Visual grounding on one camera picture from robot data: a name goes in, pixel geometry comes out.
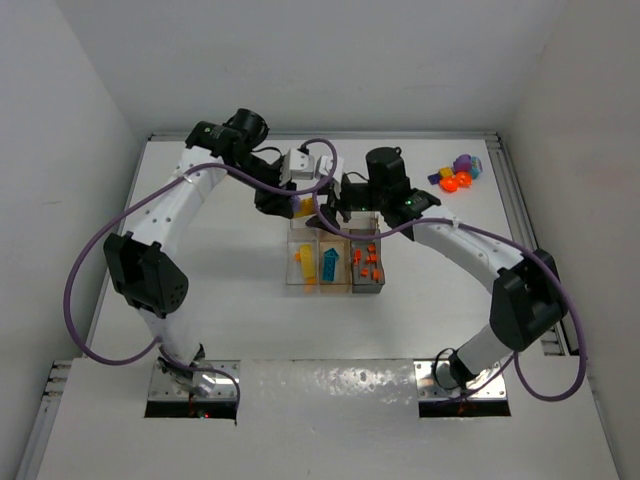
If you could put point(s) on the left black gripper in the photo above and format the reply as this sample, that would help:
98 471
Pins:
273 201

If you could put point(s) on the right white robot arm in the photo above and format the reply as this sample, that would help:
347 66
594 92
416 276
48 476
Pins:
526 295

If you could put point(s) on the teal grey lego cylinder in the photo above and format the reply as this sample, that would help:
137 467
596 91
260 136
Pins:
476 168

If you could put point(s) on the lower orange funnel lego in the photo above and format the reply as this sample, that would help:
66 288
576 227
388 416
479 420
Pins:
449 184

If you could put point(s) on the long yellow lego plate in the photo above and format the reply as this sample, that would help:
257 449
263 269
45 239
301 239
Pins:
307 263

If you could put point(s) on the upper orange funnel lego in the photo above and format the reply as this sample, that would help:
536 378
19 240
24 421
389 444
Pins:
464 179

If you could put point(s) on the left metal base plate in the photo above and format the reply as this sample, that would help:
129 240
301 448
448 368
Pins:
214 384

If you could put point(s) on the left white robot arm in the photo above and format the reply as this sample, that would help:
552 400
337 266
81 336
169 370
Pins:
141 261

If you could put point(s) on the aluminium rail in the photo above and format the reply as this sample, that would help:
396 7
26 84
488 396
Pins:
38 438
521 229

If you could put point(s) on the grey small container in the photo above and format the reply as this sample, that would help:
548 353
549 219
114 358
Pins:
360 284

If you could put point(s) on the purple flat lego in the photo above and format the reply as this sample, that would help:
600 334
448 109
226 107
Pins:
434 179

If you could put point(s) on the clear small container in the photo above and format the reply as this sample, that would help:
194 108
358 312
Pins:
295 239

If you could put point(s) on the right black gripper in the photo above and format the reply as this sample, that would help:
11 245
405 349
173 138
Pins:
335 209

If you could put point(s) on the orange-yellow lego brick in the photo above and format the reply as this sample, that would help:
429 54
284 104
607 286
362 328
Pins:
303 207

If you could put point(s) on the orange funnel lego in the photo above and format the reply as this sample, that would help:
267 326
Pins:
464 179
449 184

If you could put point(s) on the clear long container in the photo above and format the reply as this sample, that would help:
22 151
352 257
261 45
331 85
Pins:
359 220

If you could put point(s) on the amber small container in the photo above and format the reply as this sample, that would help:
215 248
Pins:
337 249

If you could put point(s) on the metal base plate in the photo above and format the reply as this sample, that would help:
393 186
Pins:
214 384
488 386

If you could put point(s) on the teal lego brick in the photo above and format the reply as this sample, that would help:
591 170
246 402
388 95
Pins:
329 262

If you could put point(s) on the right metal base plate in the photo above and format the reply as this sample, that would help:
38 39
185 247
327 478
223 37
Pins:
488 386

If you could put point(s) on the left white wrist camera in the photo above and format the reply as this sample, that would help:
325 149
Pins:
297 165

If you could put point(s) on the right aluminium rail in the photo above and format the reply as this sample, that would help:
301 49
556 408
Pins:
521 229

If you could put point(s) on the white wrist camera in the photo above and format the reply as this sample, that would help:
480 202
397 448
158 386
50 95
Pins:
326 164
297 165

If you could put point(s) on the left aluminium rail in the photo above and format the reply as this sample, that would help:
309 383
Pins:
38 438

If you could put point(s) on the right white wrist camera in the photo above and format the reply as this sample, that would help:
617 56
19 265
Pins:
326 164

